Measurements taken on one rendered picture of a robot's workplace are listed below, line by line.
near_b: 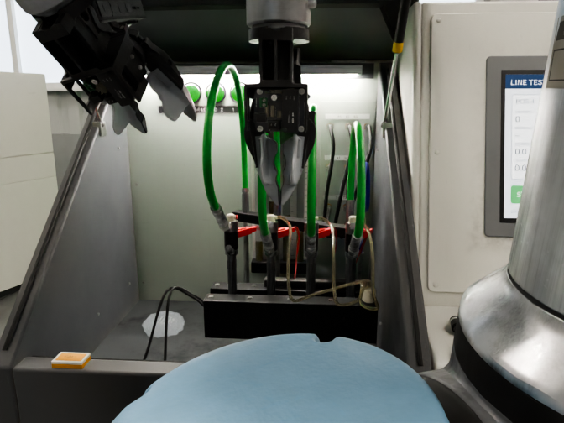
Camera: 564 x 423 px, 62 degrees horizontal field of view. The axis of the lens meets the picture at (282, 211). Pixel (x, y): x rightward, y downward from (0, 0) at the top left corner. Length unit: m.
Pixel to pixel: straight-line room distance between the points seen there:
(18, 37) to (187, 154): 5.05
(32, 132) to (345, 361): 3.76
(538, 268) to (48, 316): 0.88
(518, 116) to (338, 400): 0.89
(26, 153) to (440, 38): 3.26
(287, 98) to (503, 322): 0.40
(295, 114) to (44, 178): 3.49
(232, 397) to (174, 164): 1.09
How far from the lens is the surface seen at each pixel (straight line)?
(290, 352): 0.19
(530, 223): 0.18
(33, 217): 3.93
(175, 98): 0.63
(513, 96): 1.02
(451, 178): 0.97
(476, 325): 0.19
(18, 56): 6.14
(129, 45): 0.59
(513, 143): 1.01
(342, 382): 0.17
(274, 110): 0.56
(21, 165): 3.84
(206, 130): 0.75
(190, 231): 1.27
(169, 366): 0.81
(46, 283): 0.95
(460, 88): 1.00
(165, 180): 1.26
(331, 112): 1.18
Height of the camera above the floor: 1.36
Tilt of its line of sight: 13 degrees down
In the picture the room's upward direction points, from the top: straight up
